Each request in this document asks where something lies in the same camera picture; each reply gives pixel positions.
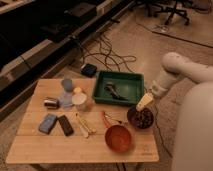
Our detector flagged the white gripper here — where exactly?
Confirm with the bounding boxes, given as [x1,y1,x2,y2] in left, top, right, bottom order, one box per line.
[136,69,179,111]

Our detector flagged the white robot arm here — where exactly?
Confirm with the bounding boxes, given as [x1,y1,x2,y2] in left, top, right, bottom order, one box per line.
[136,52,213,171]

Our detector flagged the dark bowl with grapes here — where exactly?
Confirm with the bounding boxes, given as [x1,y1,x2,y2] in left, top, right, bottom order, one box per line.
[127,107,154,129]

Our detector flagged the green plastic tray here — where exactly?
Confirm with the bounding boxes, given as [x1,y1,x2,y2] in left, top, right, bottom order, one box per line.
[92,71,144,106]

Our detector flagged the dark tool in tray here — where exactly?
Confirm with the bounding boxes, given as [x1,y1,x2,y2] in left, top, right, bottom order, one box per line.
[104,82,126,100]

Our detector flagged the black power adapter box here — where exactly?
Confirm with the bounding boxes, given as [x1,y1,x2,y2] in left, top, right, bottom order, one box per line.
[81,63,97,78]

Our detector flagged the clear plastic cup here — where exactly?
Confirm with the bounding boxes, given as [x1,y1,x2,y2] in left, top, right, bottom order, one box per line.
[72,93,87,110]

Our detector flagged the wooden tongs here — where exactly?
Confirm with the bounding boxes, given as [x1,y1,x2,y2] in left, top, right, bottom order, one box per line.
[76,114,96,138]

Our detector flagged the small yellow ball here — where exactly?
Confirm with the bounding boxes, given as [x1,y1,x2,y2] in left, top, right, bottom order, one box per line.
[73,87,82,94]

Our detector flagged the blue plastic cup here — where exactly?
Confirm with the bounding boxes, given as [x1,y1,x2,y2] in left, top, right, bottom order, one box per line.
[61,78,73,92]

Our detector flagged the black rectangular block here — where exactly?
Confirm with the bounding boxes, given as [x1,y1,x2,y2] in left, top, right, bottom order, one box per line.
[58,115,74,136]

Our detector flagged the wooden folding table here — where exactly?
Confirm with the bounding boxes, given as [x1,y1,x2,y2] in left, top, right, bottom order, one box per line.
[6,79,159,164]

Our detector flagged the office chair base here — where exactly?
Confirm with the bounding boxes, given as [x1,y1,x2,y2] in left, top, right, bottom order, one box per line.
[131,0,192,26]

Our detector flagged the silver metal can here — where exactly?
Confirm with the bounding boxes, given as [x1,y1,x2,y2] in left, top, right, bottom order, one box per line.
[44,97,59,109]

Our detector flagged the blue sponge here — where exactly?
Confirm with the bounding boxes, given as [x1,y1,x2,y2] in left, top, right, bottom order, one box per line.
[38,114,57,134]

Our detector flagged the black shelf unit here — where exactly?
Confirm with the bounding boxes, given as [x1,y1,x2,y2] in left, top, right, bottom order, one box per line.
[0,0,131,117]

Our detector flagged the small red-handled utensil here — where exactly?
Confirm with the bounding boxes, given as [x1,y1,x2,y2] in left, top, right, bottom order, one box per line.
[104,114,128,125]

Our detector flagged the red bowl with handle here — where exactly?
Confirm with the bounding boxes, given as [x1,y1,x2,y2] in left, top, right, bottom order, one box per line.
[101,111,133,154]

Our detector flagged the black floor cables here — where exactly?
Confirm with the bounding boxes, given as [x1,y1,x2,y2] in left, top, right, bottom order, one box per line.
[71,33,138,74]

